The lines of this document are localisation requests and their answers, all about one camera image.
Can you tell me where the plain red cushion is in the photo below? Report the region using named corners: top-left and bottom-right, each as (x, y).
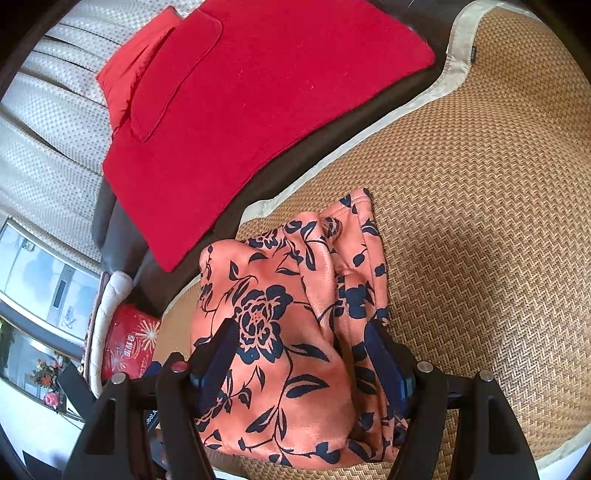
top-left (96, 8), bottom-right (183, 131)

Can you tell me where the flower bouquet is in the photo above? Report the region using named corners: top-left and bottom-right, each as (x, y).
top-left (28, 357), bottom-right (66, 409)

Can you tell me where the glass coffee table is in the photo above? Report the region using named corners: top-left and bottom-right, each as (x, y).
top-left (0, 219), bottom-right (103, 422)

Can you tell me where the red fleece blanket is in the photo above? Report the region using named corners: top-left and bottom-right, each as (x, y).
top-left (102, 0), bottom-right (437, 273)

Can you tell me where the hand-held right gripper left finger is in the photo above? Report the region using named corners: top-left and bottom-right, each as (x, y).
top-left (69, 318), bottom-right (241, 480)

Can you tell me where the white textured curtain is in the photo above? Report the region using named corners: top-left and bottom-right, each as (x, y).
top-left (0, 0), bottom-right (208, 265)

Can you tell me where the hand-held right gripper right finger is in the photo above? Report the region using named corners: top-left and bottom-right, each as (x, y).
top-left (364, 319), bottom-right (541, 480)

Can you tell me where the woven rattan mat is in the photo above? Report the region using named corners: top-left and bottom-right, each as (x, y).
top-left (152, 0), bottom-right (591, 480)

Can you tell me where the orange floral garment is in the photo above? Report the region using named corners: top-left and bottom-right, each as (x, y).
top-left (189, 187), bottom-right (408, 468)

